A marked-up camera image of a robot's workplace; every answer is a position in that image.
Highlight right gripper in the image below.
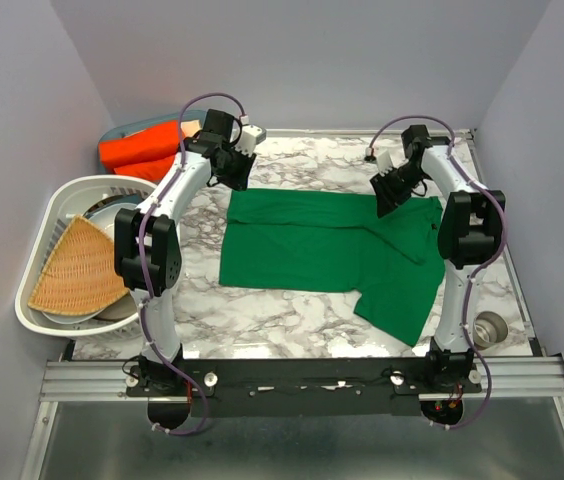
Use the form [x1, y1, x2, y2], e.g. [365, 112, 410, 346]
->
[368, 164, 427, 219]

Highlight green t-shirt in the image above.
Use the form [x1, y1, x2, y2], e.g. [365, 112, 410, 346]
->
[219, 189, 445, 346]

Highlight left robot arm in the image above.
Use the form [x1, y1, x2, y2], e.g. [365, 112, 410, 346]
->
[114, 109, 266, 395]

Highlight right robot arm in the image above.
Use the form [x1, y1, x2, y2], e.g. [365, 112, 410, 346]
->
[364, 124, 506, 392]

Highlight rolled beige t-shirt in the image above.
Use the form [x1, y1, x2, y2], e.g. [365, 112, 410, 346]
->
[180, 120, 202, 137]

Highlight blue plastic bin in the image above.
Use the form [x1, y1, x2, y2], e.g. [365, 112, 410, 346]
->
[98, 114, 203, 174]

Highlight upper rolled orange t-shirt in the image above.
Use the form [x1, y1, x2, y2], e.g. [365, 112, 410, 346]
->
[98, 121, 180, 170]

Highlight rolled orange t-shirt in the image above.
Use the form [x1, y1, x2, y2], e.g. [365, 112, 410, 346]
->
[98, 121, 180, 170]
[113, 155, 175, 184]

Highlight lower rolled orange t-shirt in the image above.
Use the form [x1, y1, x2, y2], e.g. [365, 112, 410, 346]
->
[113, 155, 175, 184]

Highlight dark teal plate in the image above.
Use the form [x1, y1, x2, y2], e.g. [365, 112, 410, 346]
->
[83, 194, 143, 219]

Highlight white bowl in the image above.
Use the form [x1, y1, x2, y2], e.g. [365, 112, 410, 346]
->
[85, 205, 121, 239]

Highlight small metal cup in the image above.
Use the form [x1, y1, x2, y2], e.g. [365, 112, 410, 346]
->
[473, 311, 509, 350]

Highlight white plastic basket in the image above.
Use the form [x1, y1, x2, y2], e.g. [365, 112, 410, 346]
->
[14, 175, 156, 341]

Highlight beige plate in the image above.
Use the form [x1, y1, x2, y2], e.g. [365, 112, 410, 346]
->
[95, 294, 137, 322]

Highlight wicker fan-shaped tray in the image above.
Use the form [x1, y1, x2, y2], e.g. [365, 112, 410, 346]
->
[27, 216, 128, 316]

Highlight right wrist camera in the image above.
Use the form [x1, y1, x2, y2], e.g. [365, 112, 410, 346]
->
[374, 150, 395, 176]

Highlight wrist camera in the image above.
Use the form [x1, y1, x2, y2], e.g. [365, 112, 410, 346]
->
[374, 150, 395, 176]
[234, 124, 267, 156]

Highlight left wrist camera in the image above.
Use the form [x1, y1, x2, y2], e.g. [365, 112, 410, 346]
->
[234, 124, 267, 156]

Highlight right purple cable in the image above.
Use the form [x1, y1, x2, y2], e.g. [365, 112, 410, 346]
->
[365, 115, 507, 431]

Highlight black mounting base plate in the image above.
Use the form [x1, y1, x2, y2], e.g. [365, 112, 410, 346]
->
[123, 354, 482, 418]

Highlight aluminium rail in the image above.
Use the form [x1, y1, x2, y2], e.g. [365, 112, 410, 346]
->
[39, 356, 564, 402]

